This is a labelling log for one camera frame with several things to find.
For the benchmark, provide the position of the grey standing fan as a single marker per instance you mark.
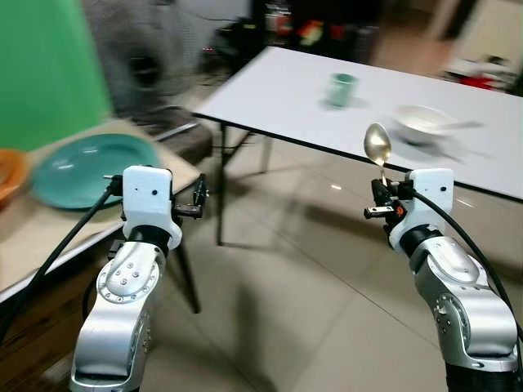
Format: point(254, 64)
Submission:
point(139, 57)

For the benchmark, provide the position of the orange bowl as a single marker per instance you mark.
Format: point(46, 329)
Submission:
point(11, 175)

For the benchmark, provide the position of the white ceramic spoon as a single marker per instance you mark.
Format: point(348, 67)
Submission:
point(466, 126)

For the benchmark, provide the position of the green cup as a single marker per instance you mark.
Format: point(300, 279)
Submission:
point(341, 90)

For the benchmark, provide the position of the white folding table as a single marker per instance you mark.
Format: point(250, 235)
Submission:
point(278, 98)

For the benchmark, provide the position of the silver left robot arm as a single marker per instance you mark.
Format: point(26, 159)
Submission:
point(122, 286)

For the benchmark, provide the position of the green screen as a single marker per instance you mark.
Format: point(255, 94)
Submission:
point(45, 65)

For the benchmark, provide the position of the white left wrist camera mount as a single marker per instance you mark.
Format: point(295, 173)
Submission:
point(149, 200)

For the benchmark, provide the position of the dark cluttered shelf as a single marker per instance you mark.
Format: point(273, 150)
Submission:
point(310, 28)

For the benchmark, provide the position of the white bowl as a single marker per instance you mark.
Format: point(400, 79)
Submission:
point(421, 122)

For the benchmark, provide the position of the light wooden side table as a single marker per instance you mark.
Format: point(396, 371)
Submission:
point(33, 237)

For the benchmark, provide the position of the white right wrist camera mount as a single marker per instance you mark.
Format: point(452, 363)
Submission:
point(429, 204)

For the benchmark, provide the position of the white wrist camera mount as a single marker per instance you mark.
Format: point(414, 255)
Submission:
point(429, 204)
point(149, 200)

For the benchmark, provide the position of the red object on floor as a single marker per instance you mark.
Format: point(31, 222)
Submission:
point(482, 82)

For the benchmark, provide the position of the shiny metal spoon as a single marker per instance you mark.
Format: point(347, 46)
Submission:
point(377, 144)

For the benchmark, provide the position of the teal plate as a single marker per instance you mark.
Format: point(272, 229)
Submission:
point(90, 167)

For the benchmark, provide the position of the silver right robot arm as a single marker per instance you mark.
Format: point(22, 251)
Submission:
point(462, 302)

